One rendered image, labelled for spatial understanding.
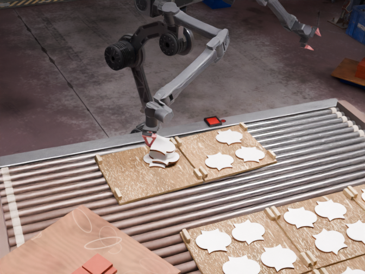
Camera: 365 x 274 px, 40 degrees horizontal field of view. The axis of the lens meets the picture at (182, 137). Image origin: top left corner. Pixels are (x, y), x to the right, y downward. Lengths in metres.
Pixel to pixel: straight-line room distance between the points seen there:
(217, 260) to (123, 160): 0.73
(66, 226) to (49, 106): 2.80
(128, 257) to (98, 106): 2.93
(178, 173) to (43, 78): 2.99
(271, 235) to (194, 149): 0.65
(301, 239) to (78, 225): 0.90
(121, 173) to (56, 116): 2.23
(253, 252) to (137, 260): 0.49
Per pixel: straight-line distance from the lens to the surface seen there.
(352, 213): 2.35
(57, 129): 4.34
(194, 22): 2.58
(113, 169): 2.36
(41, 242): 1.91
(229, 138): 2.61
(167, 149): 2.34
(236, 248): 2.04
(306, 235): 2.17
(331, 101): 3.20
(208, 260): 1.98
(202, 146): 2.54
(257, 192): 2.35
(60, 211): 2.19
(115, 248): 1.86
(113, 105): 4.63
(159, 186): 2.28
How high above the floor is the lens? 2.41
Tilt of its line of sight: 35 degrees down
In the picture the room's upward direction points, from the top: 5 degrees clockwise
